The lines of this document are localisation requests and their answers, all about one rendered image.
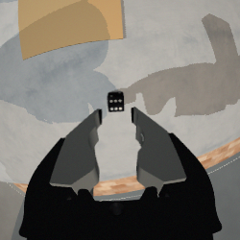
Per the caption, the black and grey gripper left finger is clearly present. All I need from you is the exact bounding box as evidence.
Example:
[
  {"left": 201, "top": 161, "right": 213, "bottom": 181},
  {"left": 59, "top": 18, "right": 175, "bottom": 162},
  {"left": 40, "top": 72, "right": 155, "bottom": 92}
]
[{"left": 19, "top": 108, "right": 102, "bottom": 238}]

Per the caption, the black die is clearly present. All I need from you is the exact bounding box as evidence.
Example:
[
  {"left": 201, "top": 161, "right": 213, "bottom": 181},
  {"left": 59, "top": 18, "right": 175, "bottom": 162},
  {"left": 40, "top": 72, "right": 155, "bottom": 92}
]
[{"left": 108, "top": 92, "right": 124, "bottom": 112}]

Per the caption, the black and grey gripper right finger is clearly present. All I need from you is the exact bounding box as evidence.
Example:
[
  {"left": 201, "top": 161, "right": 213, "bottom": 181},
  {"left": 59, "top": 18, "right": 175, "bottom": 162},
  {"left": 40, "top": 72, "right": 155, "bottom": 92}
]
[{"left": 132, "top": 107, "right": 222, "bottom": 233}]

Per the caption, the orange flat mat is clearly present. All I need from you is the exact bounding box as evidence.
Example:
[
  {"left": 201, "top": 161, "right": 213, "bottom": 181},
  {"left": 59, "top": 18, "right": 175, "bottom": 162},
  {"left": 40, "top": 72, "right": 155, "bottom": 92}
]
[{"left": 18, "top": 0, "right": 123, "bottom": 60}]

